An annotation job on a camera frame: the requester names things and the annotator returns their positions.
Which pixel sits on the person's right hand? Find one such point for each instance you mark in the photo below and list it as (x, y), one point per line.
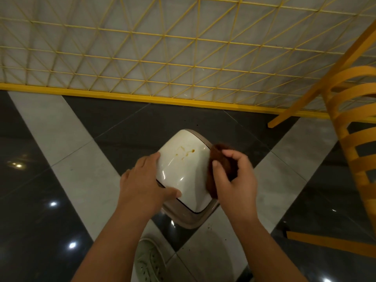
(239, 193)

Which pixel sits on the person's left hand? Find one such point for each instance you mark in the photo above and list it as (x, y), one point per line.
(141, 190)

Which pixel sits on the person's right thumb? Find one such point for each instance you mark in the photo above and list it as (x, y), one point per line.
(218, 173)

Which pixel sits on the person's left thumb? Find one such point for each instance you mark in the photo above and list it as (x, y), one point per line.
(172, 194)

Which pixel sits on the brown cleaning cloth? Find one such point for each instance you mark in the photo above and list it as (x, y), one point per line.
(219, 154)

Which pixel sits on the white swing bin lid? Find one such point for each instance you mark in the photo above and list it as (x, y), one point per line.
(185, 170)

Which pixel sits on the person's left forearm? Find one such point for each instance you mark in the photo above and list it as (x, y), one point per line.
(114, 249)

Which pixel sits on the person's right forearm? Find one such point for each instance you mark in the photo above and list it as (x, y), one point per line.
(264, 252)

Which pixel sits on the beige trash bin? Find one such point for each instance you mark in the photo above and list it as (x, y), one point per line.
(191, 220)

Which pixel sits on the person's pale green shoe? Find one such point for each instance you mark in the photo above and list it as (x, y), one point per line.
(149, 261)

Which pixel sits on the yellow slatted chair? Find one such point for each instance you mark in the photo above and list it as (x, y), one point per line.
(352, 143)

